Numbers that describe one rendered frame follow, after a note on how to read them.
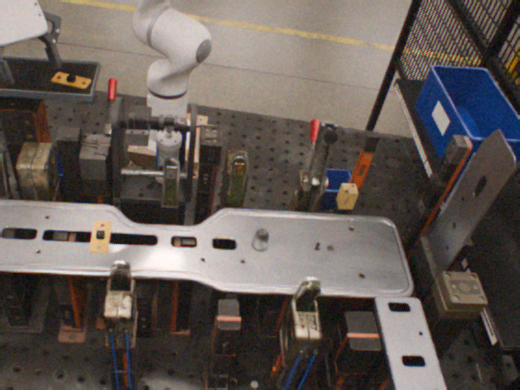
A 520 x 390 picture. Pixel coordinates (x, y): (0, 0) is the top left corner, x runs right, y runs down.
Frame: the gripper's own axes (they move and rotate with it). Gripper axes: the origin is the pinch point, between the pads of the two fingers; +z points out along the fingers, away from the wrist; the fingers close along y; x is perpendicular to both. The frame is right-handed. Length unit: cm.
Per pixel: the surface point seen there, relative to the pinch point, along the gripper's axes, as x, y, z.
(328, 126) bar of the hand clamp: 22, -48, 28
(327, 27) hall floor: -170, -281, 42
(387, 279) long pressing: 34, -44, 60
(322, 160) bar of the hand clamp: 19, -48, 36
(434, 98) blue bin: 20, -93, 37
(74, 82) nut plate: -21.9, -16.7, 6.4
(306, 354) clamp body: 33, -18, 62
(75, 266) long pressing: -3.0, 5.4, 38.5
